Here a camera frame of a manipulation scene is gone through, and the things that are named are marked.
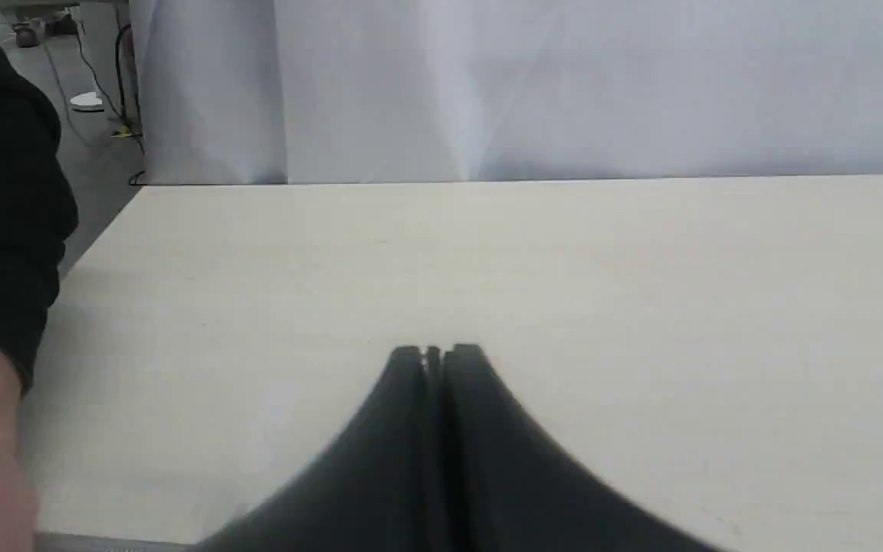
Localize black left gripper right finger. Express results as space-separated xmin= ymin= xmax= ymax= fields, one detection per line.
xmin=441 ymin=344 xmax=726 ymax=552

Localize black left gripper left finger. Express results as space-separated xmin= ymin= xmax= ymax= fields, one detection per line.
xmin=192 ymin=346 xmax=431 ymax=552

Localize white backdrop curtain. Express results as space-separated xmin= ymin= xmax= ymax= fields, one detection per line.
xmin=130 ymin=1 xmax=883 ymax=184

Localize forearm in black sleeve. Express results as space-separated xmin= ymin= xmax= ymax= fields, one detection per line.
xmin=0 ymin=47 xmax=78 ymax=391

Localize black floor cables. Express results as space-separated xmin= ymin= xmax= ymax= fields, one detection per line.
xmin=43 ymin=23 xmax=147 ymax=186

